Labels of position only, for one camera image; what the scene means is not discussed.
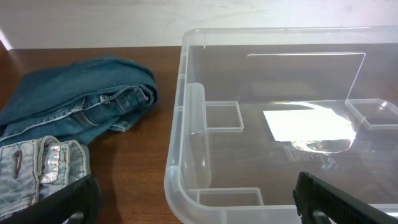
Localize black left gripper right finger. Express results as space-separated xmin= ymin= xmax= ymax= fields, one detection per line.
xmin=293 ymin=172 xmax=397 ymax=224

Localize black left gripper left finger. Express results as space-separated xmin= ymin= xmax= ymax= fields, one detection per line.
xmin=1 ymin=174 xmax=102 ymax=224

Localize light blue jeans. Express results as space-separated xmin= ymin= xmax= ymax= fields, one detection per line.
xmin=1 ymin=136 xmax=91 ymax=220

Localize dark blue jeans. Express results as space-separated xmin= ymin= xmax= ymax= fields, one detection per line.
xmin=1 ymin=56 xmax=159 ymax=146

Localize white label in bin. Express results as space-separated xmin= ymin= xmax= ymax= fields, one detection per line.
xmin=263 ymin=109 xmax=356 ymax=142

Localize clear plastic storage bin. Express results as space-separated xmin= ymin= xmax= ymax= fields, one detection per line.
xmin=164 ymin=27 xmax=397 ymax=223

